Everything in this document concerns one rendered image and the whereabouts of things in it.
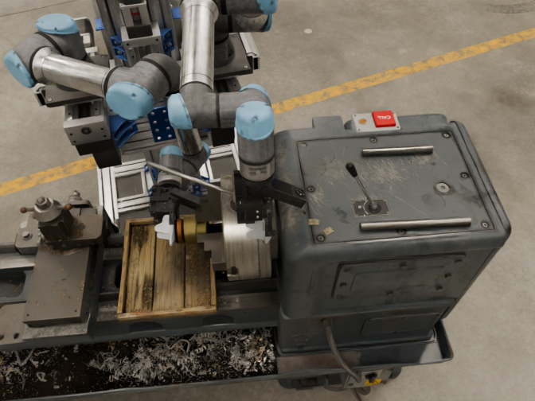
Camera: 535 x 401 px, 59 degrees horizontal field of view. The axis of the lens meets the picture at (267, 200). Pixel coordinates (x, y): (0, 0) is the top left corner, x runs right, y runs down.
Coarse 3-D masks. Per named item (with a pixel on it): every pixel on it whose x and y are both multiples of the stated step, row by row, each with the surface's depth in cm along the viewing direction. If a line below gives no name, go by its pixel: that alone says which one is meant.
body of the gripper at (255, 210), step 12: (240, 180) 101; (264, 180) 100; (240, 192) 105; (252, 192) 104; (240, 204) 105; (252, 204) 104; (264, 204) 105; (240, 216) 107; (252, 216) 107; (264, 216) 106
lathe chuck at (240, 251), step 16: (224, 176) 139; (224, 208) 127; (224, 224) 126; (240, 224) 127; (224, 240) 127; (240, 240) 127; (256, 240) 127; (240, 256) 128; (256, 256) 129; (240, 272) 132; (256, 272) 133
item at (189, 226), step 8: (192, 216) 140; (176, 224) 138; (184, 224) 138; (192, 224) 138; (200, 224) 139; (176, 232) 138; (184, 232) 137; (192, 232) 137; (200, 232) 139; (208, 232) 144; (176, 240) 139; (184, 240) 139; (192, 240) 138
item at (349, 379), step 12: (324, 324) 153; (336, 348) 154; (348, 372) 160; (360, 372) 173; (372, 372) 185; (384, 372) 189; (324, 384) 205; (348, 384) 196; (360, 384) 198; (372, 384) 200
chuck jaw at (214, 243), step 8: (200, 240) 137; (208, 240) 137; (216, 240) 137; (200, 248) 139; (208, 248) 135; (216, 248) 135; (224, 248) 135; (208, 256) 137; (216, 256) 133; (224, 256) 133; (216, 264) 132; (224, 264) 133; (232, 272) 133
